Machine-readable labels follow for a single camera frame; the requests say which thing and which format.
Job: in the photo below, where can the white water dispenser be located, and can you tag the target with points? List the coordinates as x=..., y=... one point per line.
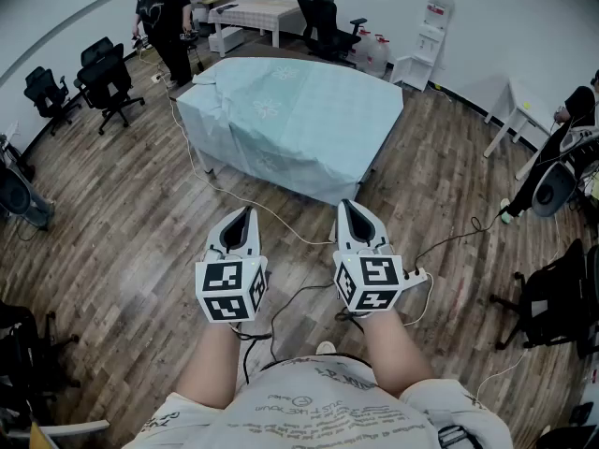
x=433, y=35

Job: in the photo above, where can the grey pod device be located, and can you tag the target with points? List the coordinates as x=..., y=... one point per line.
x=552, y=190
x=16, y=197

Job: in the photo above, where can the clear water jug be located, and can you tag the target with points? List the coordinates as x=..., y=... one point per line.
x=360, y=49
x=379, y=56

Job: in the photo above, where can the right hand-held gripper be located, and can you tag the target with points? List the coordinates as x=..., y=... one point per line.
x=379, y=271

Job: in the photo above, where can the white low shelf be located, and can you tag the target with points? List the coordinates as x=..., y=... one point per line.
x=412, y=70

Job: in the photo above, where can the person's shoe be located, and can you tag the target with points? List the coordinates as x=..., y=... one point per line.
x=326, y=347

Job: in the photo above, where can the person's white printed shirt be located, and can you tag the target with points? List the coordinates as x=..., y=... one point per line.
x=327, y=414

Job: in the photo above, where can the small white side table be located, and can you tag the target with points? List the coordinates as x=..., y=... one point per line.
x=519, y=110

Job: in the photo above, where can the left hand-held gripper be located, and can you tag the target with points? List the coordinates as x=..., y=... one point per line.
x=224, y=276

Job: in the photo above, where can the person's right forearm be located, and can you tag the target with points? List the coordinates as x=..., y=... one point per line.
x=398, y=358

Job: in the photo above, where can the white table with checkered cloth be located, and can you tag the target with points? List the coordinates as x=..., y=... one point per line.
x=262, y=12

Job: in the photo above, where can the white storage box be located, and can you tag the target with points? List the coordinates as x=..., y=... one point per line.
x=227, y=40

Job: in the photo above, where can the black office chair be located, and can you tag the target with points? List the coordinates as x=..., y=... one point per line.
x=105, y=82
x=44, y=91
x=98, y=48
x=18, y=344
x=323, y=21
x=557, y=297

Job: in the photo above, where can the white power strip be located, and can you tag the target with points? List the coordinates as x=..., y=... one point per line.
x=416, y=279

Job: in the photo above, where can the person's left forearm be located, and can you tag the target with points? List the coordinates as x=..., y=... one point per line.
x=210, y=367

